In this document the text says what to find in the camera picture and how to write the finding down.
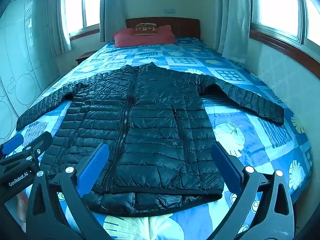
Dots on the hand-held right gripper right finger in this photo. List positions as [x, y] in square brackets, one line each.
[226, 166]

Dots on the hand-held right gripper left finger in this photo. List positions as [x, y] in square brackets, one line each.
[93, 166]

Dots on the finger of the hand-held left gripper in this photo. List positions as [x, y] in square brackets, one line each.
[12, 142]
[40, 142]

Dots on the black puffer jacket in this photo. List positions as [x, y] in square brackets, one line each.
[155, 120]

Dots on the blue patterned bed sheet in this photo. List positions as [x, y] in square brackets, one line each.
[262, 140]

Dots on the pale patterned wardrobe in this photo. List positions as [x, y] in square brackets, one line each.
[25, 67]

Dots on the dark wooden nightstand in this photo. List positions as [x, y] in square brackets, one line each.
[83, 57]

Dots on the white sheer curtain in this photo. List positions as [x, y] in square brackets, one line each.
[63, 17]

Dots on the red pillow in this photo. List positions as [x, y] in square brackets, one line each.
[125, 38]

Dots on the wooden headboard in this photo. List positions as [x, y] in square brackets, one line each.
[185, 27]

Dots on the brown printed cushion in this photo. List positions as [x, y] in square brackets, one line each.
[145, 28]

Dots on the window with brown sill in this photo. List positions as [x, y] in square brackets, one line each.
[85, 2]

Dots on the grey curtain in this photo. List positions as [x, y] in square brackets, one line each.
[106, 10]

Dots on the wide pale curtain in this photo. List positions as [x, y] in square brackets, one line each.
[233, 17]

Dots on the large window with wooden sill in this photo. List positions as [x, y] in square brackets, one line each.
[280, 5]

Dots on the wall outlet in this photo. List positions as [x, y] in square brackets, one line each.
[169, 11]

